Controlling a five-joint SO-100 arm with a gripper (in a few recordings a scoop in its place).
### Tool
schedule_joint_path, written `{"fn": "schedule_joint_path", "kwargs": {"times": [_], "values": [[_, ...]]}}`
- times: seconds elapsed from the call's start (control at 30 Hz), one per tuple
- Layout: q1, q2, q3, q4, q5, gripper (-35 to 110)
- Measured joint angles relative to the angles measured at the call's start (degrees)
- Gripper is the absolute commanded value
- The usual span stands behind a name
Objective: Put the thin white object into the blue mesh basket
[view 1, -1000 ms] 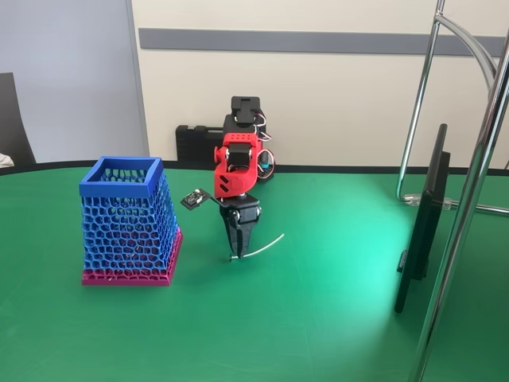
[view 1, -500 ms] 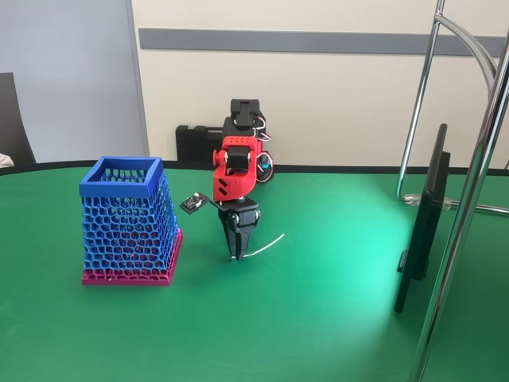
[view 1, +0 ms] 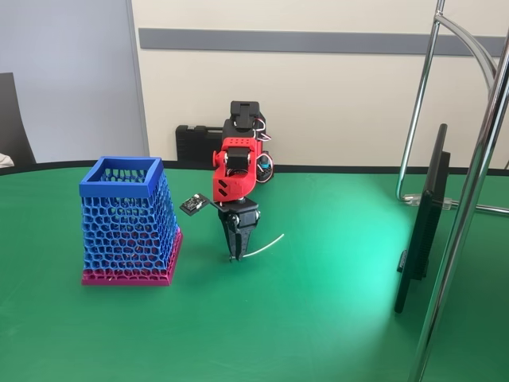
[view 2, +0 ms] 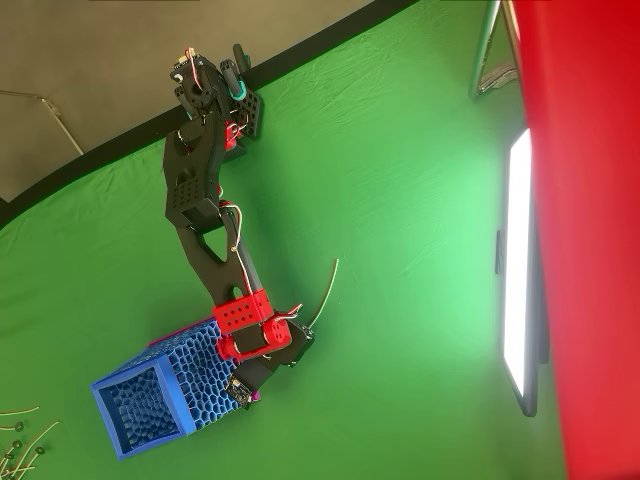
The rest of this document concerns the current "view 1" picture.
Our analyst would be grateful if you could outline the camera board on black bracket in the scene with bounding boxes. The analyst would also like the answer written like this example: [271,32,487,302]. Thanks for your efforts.
[179,192,224,218]

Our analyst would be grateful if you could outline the black plastic tool case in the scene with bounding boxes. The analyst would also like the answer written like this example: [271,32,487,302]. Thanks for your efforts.
[175,123,226,162]

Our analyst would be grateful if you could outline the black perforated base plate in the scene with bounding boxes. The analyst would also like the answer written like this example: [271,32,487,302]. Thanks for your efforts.
[254,161,277,185]

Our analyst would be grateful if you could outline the white candle wick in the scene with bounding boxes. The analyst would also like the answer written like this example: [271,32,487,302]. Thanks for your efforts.
[227,232,286,264]

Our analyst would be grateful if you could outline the green table cloth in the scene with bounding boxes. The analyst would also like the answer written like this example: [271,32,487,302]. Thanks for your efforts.
[0,158,509,382]

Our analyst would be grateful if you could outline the thick chrome pole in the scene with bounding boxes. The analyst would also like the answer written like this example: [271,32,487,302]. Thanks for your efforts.
[407,37,509,382]

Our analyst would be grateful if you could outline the thin chrome tube stand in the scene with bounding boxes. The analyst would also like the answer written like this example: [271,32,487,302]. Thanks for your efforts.
[395,0,509,218]

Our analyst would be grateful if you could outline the black LED light panel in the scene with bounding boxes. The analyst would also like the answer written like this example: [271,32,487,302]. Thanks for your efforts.
[393,123,453,315]

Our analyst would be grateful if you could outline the gray wall rail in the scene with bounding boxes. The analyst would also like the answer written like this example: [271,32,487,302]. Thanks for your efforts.
[138,27,509,57]

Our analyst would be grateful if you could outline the white and red servo cables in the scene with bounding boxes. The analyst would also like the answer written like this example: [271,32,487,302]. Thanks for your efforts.
[251,116,275,143]

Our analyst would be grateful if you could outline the blue and pink mesh basket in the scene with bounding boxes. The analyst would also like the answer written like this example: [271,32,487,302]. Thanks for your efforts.
[78,155,185,287]

